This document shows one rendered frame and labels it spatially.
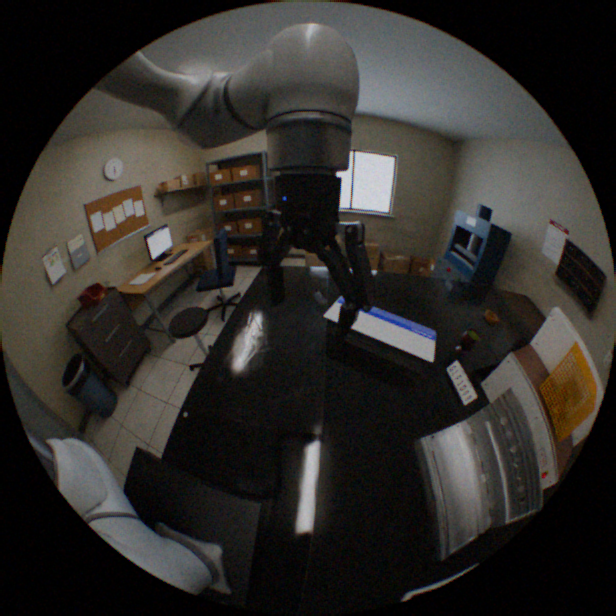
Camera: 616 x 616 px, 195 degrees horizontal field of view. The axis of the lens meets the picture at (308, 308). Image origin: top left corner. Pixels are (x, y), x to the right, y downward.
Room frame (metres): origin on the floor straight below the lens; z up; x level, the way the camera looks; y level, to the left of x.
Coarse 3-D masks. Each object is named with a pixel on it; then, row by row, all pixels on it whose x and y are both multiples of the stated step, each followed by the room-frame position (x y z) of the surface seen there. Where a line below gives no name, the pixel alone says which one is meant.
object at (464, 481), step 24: (456, 432) 0.03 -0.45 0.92; (456, 456) -0.04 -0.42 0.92; (432, 480) -0.08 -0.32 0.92; (456, 480) -0.11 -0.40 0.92; (480, 480) -0.16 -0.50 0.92; (432, 504) -0.16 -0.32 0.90; (456, 504) -0.19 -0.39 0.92; (480, 504) -0.25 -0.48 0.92; (456, 528) -0.28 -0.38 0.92; (480, 528) -0.35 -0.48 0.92
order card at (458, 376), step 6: (450, 366) 0.27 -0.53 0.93; (456, 366) 0.25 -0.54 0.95; (450, 372) 0.25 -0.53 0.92; (456, 372) 0.24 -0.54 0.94; (462, 372) 0.22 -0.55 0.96; (456, 378) 0.22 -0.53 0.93; (462, 378) 0.20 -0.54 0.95; (456, 384) 0.20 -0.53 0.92; (462, 384) 0.18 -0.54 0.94; (468, 384) 0.17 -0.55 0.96; (462, 390) 0.16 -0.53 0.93; (468, 390) 0.15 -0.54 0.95; (462, 396) 0.15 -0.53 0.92; (468, 396) 0.13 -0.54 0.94; (474, 396) 0.12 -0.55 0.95; (468, 402) 0.11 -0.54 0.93
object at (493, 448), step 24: (504, 408) 0.02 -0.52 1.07; (480, 432) 0.00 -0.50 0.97; (504, 432) -0.04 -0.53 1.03; (528, 432) -0.09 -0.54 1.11; (480, 456) -0.08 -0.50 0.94; (504, 456) -0.12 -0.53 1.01; (528, 456) -0.16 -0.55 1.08; (504, 480) -0.20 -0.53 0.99; (528, 480) -0.24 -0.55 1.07; (504, 504) -0.29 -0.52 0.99; (528, 504) -0.33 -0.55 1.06
